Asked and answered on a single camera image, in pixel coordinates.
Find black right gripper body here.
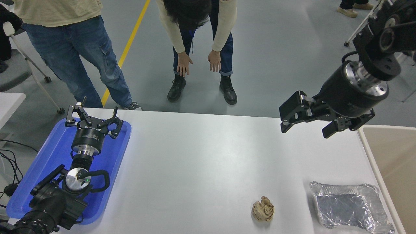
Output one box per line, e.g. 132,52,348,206
314,64,384,130

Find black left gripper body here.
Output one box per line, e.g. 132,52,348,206
71,125,110,151

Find foil plate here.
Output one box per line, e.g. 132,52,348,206
309,181,395,234

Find person's right hand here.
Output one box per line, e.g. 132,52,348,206
177,51,193,77

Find person's left hand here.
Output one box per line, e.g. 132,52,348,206
208,49,221,72

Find blue plastic tray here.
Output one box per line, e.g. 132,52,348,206
6,118,132,225

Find person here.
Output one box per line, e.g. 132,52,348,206
0,3,23,73
12,0,142,111
156,0,238,105
337,0,374,18

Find large pale bin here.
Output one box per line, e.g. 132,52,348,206
357,125,416,234

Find small white table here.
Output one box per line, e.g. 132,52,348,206
0,93,26,130

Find grey wheeled chair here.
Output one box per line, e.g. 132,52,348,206
0,21,65,114

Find crumpled tan paper ball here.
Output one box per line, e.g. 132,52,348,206
251,196,275,222

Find black cables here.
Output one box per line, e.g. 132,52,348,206
0,140,39,208

